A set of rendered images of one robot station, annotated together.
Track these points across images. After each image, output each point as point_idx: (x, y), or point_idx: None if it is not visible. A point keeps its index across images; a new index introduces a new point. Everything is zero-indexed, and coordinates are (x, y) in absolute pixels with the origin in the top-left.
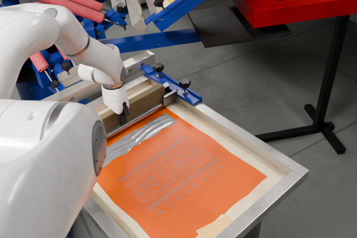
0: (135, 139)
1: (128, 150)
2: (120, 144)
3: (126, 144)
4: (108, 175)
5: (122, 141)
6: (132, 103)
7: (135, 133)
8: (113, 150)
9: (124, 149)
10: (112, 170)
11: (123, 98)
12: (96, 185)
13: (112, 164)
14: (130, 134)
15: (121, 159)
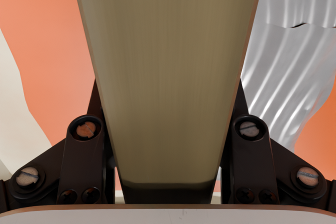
0: (333, 26)
1: (331, 79)
2: (268, 92)
3: (305, 78)
4: (331, 168)
5: (265, 76)
6: (243, 60)
7: None
8: (273, 127)
9: (313, 95)
10: (330, 156)
11: None
12: None
13: (313, 146)
14: (262, 11)
15: (333, 120)
